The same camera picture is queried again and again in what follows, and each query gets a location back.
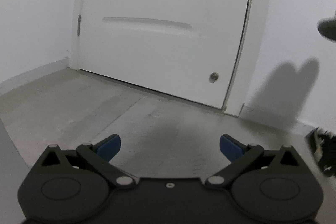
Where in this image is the grey floor mat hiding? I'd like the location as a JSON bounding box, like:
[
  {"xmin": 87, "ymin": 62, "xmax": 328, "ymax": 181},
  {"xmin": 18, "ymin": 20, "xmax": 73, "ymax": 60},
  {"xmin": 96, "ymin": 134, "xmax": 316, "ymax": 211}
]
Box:
[{"xmin": 1, "ymin": 124, "xmax": 29, "ymax": 223}]

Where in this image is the metal door stopper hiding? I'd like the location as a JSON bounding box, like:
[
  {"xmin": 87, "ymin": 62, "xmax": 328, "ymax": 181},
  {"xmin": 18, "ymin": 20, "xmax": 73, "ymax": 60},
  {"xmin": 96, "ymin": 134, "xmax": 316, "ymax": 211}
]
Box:
[{"xmin": 209, "ymin": 72, "xmax": 219, "ymax": 83}]

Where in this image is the door hinge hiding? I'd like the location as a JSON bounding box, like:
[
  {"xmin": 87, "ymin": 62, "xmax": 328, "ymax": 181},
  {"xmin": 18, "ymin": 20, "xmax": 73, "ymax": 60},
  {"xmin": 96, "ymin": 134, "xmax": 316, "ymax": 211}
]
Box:
[{"xmin": 76, "ymin": 14, "xmax": 81, "ymax": 36}]

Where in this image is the black puma sneaker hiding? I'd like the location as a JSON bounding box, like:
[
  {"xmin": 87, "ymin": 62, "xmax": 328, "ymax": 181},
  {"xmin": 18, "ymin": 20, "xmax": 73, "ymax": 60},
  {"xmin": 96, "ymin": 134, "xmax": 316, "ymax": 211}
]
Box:
[{"xmin": 306, "ymin": 127, "xmax": 335, "ymax": 177}]

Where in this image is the left wall baseboard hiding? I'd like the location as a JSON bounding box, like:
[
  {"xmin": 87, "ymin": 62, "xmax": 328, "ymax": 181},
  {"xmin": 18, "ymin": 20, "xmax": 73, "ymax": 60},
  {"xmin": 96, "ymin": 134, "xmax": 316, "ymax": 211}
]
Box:
[{"xmin": 1, "ymin": 57, "xmax": 69, "ymax": 95}]

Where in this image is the white door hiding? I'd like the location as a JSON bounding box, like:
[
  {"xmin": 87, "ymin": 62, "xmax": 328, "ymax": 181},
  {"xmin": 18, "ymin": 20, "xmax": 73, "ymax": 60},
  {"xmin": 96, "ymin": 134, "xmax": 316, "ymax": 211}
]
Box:
[{"xmin": 72, "ymin": 0, "xmax": 249, "ymax": 109}]

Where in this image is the grey-blue slide sandal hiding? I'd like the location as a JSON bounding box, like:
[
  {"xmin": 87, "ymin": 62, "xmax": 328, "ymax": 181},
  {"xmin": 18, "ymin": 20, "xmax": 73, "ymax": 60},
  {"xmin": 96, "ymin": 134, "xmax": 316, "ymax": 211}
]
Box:
[{"xmin": 317, "ymin": 16, "xmax": 336, "ymax": 43}]

